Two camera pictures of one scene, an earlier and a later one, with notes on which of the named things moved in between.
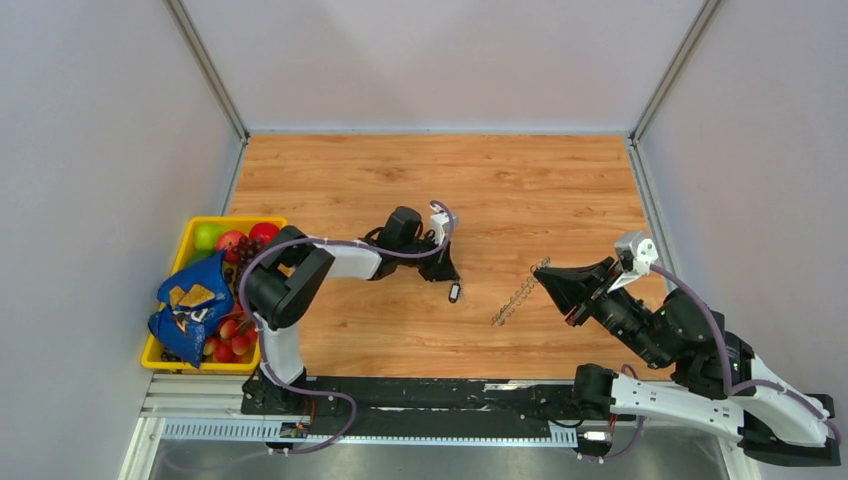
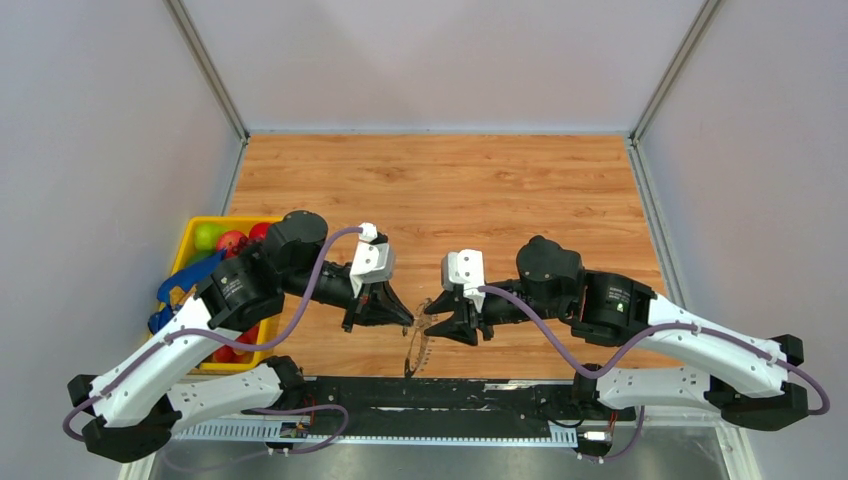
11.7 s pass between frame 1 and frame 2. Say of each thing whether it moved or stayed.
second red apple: stayed
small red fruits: stayed
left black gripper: moved
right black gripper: moved
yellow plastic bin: stayed
